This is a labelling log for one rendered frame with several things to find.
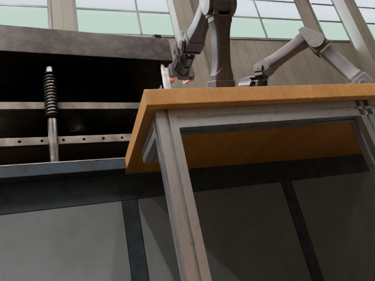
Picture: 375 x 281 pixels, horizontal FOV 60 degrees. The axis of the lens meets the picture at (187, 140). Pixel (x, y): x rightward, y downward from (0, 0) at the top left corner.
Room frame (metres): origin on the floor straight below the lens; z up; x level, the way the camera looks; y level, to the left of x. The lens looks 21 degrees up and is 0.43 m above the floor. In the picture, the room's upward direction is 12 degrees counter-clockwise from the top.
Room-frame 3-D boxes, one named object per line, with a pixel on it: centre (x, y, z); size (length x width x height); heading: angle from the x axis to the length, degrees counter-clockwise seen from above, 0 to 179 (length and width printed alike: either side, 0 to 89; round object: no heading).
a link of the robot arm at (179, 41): (1.05, -0.08, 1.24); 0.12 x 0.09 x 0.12; 20
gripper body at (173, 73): (1.14, -0.05, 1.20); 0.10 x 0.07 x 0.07; 110
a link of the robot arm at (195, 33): (0.89, -0.14, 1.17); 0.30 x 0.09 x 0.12; 20
